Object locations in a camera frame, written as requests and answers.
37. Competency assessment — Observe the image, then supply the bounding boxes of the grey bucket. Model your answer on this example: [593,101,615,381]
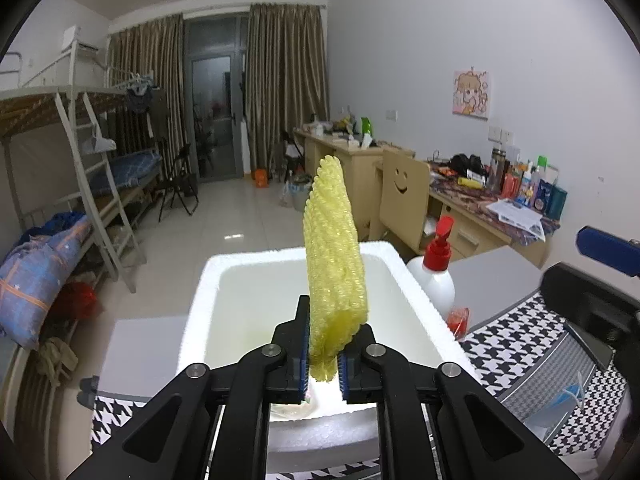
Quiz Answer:
[291,172,317,212]

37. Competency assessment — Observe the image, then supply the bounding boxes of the white hanging bag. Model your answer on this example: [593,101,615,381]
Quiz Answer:
[82,125,117,153]

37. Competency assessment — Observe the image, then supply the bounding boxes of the blue face mask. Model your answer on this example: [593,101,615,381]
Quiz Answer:
[530,370,586,441]

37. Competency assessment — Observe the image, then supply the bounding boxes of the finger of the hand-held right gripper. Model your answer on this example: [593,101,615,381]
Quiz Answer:
[576,226,640,277]

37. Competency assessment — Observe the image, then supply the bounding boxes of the wooden chair smiley cutout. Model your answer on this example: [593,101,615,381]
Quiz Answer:
[369,147,432,256]

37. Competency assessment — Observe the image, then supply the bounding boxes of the black white houndstooth mat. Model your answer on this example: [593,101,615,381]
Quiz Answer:
[90,290,632,480]

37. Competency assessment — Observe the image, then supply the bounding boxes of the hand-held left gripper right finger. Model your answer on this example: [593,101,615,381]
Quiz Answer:
[336,324,576,480]

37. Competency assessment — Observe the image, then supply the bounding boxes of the beige clothes pile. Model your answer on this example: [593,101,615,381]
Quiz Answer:
[35,337,78,386]

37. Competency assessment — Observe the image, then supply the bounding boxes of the row of toiletry bottles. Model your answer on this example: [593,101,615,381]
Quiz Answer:
[487,147,568,220]

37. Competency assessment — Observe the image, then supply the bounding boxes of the glass balcony door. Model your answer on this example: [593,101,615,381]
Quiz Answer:
[182,14,249,181]

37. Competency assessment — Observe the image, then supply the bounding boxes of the red snack packet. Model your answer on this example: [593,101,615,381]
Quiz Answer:
[446,307,472,338]

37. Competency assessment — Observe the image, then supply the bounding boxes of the yellow foam net sleeve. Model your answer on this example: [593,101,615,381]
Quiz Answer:
[303,156,370,383]

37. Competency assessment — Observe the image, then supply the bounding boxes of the white pump bottle red top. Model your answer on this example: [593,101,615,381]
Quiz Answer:
[406,216,457,321]

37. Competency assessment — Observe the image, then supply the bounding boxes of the red plastic bag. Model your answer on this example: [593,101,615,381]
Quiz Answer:
[62,282,103,321]

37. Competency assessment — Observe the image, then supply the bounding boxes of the cartoon wall poster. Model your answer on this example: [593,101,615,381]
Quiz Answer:
[452,69,493,120]

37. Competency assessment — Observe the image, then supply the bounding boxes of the black bag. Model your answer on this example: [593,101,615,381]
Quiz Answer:
[450,154,485,176]

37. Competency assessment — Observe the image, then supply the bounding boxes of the blue mattress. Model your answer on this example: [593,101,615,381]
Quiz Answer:
[107,151,163,196]

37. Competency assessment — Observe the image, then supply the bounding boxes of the brown curtain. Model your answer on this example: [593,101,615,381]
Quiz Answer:
[107,14,185,181]
[246,2,330,178]

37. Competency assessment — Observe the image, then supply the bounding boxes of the hanging dark clothes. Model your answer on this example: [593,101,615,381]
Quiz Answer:
[125,80,153,113]

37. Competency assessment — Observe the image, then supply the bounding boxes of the white air conditioner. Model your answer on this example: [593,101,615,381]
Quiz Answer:
[61,26,101,52]

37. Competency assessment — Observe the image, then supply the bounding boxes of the wooden desk printed cover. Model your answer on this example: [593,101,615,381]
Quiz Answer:
[427,160,556,268]

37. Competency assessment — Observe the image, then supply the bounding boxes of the white printed papers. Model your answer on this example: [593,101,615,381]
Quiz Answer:
[484,199,547,241]

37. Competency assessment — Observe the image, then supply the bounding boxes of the white foam box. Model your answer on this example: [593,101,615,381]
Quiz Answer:
[176,241,481,473]

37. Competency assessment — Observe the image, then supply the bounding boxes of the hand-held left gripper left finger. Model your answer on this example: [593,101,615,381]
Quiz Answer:
[65,296,311,480]

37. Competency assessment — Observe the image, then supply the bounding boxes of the plain wooden desk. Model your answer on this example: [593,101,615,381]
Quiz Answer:
[292,127,416,226]

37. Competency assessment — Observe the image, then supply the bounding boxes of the white metal bunk bed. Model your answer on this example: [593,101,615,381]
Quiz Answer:
[0,40,138,376]
[75,67,166,221]

